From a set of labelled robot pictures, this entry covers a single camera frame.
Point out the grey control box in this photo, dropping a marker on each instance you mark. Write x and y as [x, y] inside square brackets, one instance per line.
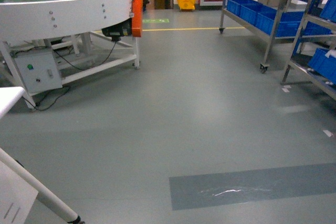
[39, 70]

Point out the steel shelf cart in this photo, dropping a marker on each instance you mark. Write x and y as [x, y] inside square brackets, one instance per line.
[274, 26]

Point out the white round conveyor machine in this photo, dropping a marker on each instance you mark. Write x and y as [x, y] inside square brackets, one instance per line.
[87, 37]

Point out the orange motor guard cover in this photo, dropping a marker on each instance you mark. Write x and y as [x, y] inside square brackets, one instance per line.
[137, 11]

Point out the white table leg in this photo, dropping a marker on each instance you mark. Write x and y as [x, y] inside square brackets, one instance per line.
[45, 196]

